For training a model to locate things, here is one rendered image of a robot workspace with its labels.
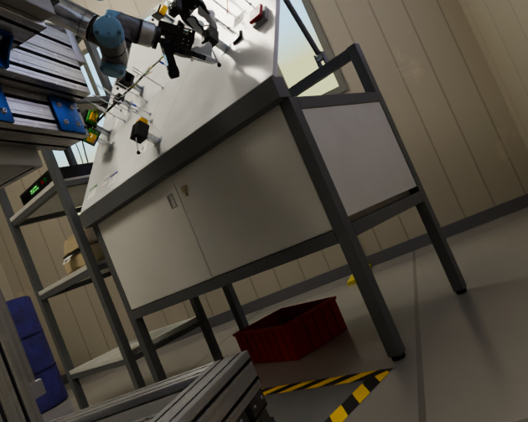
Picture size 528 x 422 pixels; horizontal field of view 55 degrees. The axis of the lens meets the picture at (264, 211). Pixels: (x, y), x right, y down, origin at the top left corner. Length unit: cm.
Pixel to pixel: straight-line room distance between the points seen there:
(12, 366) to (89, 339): 361
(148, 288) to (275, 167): 84
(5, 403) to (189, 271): 99
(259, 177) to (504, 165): 241
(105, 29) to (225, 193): 62
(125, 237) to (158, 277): 23
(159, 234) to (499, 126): 250
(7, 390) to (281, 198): 89
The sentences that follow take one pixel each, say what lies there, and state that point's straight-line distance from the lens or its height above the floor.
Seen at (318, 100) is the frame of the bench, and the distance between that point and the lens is 161.
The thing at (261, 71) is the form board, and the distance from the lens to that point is 154.
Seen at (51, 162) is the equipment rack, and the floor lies 113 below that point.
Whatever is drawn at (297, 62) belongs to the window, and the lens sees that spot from 385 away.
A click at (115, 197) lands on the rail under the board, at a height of 84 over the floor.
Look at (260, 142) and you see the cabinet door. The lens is 156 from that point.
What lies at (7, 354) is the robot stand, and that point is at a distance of 110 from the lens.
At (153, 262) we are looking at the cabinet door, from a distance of 205.
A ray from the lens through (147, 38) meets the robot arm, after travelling 165.
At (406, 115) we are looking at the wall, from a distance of 372.
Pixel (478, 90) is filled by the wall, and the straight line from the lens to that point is 376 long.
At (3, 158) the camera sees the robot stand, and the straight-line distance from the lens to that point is 120.
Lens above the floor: 44
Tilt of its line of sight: 4 degrees up
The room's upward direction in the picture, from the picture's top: 23 degrees counter-clockwise
